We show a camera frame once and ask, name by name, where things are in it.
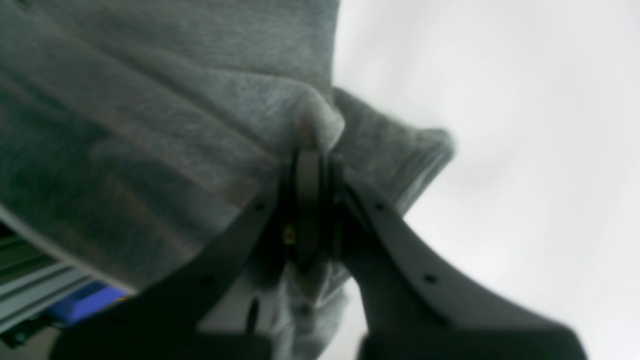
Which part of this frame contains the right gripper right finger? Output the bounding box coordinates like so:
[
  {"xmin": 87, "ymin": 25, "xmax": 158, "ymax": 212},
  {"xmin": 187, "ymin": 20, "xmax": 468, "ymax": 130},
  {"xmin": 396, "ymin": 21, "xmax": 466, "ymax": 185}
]
[{"xmin": 328, "ymin": 156, "xmax": 587, "ymax": 360}]

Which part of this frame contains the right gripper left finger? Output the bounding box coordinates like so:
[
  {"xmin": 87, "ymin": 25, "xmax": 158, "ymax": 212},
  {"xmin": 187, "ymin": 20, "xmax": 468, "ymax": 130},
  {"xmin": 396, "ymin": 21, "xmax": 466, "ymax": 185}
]
[{"xmin": 50, "ymin": 149, "xmax": 306, "ymax": 360}]

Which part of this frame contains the grey T-shirt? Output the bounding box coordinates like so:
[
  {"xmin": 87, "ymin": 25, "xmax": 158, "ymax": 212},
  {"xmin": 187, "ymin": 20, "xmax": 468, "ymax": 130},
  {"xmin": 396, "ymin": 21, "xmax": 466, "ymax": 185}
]
[{"xmin": 0, "ymin": 0, "xmax": 457, "ymax": 360}]

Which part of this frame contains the aluminium frame base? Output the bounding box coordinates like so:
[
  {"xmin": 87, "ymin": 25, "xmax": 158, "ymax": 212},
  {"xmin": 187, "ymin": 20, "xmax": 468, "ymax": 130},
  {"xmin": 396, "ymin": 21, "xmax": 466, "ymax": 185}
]
[{"xmin": 0, "ymin": 224, "xmax": 95, "ymax": 333}]

